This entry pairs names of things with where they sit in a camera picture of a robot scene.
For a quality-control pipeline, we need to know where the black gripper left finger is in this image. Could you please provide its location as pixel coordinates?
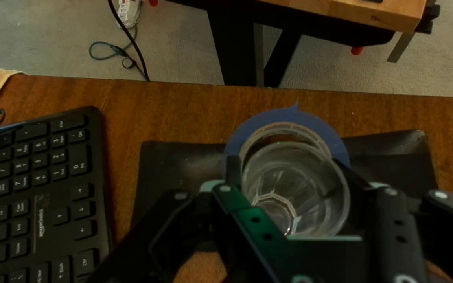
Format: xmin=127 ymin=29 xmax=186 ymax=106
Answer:
xmin=87 ymin=155 xmax=314 ymax=283

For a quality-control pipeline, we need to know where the blue tape roll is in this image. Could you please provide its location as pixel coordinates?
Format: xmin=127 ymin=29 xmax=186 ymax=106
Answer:
xmin=223 ymin=102 xmax=355 ymax=176

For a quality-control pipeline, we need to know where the clear glass cup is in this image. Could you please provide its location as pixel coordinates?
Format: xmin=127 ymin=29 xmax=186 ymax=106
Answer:
xmin=238 ymin=139 xmax=355 ymax=239

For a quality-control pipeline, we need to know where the wooden aluminium robot stand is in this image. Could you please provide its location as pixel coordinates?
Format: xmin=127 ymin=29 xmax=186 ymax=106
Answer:
xmin=168 ymin=0 xmax=444 ymax=88

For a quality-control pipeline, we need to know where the black computer keyboard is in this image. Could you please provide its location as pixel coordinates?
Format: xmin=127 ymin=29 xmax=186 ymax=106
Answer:
xmin=0 ymin=105 xmax=116 ymax=283

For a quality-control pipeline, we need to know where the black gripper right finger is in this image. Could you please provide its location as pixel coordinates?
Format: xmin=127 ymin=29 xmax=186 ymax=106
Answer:
xmin=348 ymin=168 xmax=453 ymax=283

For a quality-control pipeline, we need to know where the black floor cable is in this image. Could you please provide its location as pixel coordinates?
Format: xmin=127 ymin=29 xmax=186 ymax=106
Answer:
xmin=89 ymin=0 xmax=153 ymax=83

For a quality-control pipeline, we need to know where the black rectangular tray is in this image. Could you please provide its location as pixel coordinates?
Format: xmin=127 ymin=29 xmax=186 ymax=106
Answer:
xmin=131 ymin=128 xmax=443 ymax=232

